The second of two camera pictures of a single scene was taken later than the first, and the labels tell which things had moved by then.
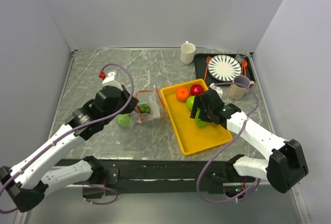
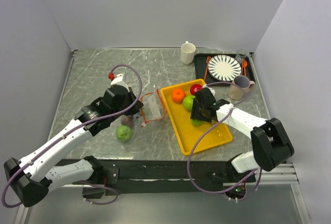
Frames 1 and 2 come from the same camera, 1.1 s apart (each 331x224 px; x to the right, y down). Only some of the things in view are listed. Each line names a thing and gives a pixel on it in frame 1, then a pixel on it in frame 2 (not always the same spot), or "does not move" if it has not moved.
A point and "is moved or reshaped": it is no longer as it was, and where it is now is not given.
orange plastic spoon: x=244 y=63 does not move
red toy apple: x=196 y=90 does not move
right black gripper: x=198 y=103 does not move
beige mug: x=237 y=92 does not move
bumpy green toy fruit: x=123 y=120 to x=124 y=133
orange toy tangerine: x=182 y=94 is moved or reshaped
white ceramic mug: x=187 y=53 does not move
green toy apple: x=190 y=101 is moved or reshaped
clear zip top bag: x=150 y=109 is moved or reshaped
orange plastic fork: x=208 y=60 does not move
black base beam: x=121 y=177 does not move
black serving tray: x=201 y=71 does not move
